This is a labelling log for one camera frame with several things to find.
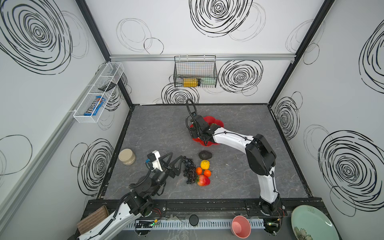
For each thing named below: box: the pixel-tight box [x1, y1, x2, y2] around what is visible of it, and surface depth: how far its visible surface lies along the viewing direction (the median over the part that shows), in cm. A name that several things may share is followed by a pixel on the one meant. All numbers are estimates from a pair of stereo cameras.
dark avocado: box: [198, 150, 213, 160], surface depth 90 cm
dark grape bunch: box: [182, 156, 196, 184], surface depth 84 cm
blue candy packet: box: [83, 96, 106, 116], surface depth 71 cm
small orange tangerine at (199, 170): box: [196, 167, 203, 175], surface depth 84 cm
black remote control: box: [98, 82, 117, 92], surface depth 82 cm
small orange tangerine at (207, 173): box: [203, 169, 212, 177], surface depth 85 cm
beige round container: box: [118, 148, 136, 166], surface depth 88 cm
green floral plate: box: [291, 204, 341, 240], surface depth 70 cm
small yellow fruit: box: [200, 159, 210, 170], surface depth 86 cm
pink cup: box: [230, 215, 252, 239], surface depth 69 cm
